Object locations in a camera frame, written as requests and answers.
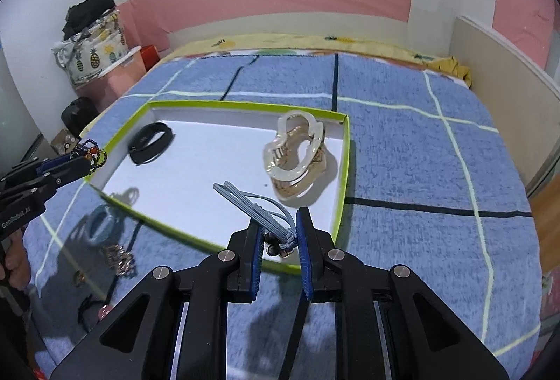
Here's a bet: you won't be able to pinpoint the blue plaid blanket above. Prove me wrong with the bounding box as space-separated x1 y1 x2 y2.
24 54 541 380

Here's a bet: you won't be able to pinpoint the black bag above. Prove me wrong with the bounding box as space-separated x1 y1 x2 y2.
61 97 99 138

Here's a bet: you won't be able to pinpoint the dark beaded bracelet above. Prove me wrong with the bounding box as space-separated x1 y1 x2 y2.
72 139 108 178

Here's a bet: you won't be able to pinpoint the blue-grey beaded hair tie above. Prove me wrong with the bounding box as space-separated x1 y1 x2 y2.
213 181 300 259

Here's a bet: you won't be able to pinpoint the small cardboard box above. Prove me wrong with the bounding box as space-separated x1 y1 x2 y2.
51 131 82 155

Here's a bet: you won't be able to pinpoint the pink storage box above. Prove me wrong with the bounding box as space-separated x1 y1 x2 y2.
72 48 147 114

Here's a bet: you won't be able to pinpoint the gold chain earrings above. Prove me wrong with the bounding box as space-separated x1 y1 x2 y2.
103 244 135 276

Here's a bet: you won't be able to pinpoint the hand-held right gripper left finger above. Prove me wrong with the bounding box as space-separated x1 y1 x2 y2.
49 219 265 380

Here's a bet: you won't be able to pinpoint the blue coil hair tie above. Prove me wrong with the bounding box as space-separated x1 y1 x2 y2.
78 205 118 246

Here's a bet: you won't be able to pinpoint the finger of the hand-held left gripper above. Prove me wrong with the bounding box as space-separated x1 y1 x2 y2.
0 155 92 188
0 175 64 211

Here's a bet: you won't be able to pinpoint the purple coil hair tie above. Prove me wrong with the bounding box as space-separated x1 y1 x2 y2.
110 187 141 206

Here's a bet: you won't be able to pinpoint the pineapple print storage bag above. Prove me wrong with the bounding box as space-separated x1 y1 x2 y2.
51 8 130 85

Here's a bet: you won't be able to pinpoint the person's left hand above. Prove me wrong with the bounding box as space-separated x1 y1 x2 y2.
0 231 32 291

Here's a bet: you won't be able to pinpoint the red box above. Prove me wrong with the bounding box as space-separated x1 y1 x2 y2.
140 45 160 72

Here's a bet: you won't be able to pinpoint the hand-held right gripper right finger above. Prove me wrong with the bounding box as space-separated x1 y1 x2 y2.
296 207 510 380

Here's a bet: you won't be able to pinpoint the black cloth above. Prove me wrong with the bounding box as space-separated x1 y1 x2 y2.
61 0 115 40

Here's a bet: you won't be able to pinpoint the clear hair claw clip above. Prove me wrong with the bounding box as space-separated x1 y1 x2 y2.
262 110 327 184

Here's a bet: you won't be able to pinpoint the gold hair claw clip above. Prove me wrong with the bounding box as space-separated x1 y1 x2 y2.
271 147 333 199

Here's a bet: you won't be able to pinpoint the beige wooden board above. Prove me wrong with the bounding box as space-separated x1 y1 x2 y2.
453 15 560 197

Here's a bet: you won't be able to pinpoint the black wide bracelet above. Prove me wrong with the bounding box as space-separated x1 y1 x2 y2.
129 123 175 166

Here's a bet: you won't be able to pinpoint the black thin hair tie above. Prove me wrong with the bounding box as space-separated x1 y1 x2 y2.
78 295 112 325

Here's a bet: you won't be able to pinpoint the green jewelry tray box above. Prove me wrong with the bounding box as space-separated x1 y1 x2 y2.
90 100 351 275

